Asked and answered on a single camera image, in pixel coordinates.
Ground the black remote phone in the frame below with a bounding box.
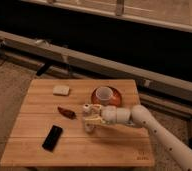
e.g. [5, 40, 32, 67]
[42, 125, 63, 151]

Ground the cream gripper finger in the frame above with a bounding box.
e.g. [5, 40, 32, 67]
[85, 117, 106, 125]
[92, 104, 103, 113]

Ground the dark red chili pepper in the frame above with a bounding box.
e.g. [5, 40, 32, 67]
[58, 107, 76, 119]

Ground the orange round plate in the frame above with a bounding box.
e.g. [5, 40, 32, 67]
[91, 86, 122, 107]

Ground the white plastic cup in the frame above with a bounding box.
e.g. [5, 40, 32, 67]
[95, 86, 113, 105]

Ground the wooden low table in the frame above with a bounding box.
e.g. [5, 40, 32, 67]
[0, 79, 154, 167]

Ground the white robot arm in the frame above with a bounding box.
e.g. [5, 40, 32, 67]
[83, 104, 192, 171]

